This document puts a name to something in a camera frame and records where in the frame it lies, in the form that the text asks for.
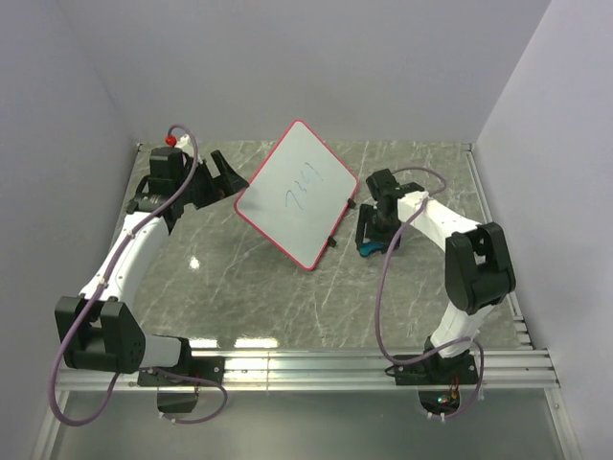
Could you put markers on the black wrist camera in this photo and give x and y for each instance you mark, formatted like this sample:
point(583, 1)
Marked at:
point(380, 181)
point(166, 163)

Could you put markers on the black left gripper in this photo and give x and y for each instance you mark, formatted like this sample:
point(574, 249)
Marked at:
point(233, 183)

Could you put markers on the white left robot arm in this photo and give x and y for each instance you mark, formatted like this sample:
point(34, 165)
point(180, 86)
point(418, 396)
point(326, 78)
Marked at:
point(97, 328)

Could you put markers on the aluminium mounting rail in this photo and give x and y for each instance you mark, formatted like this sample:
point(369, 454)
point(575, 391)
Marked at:
point(363, 370)

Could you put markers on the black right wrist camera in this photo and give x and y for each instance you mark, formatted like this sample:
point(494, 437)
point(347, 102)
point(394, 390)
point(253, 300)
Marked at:
point(380, 181)

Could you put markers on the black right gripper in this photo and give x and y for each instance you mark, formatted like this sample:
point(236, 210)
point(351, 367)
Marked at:
point(366, 212)

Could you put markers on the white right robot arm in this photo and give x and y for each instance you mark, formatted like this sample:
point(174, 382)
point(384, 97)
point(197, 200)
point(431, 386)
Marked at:
point(477, 276)

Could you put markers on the blue whiteboard eraser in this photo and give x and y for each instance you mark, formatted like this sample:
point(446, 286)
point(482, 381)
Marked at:
point(367, 249)

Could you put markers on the red framed whiteboard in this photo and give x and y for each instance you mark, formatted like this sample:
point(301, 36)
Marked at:
point(298, 195)

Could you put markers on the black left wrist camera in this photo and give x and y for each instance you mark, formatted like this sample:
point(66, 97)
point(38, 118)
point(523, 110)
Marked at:
point(166, 163)

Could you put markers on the aluminium side rail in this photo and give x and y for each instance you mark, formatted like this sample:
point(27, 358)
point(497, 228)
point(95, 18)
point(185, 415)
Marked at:
point(500, 256)

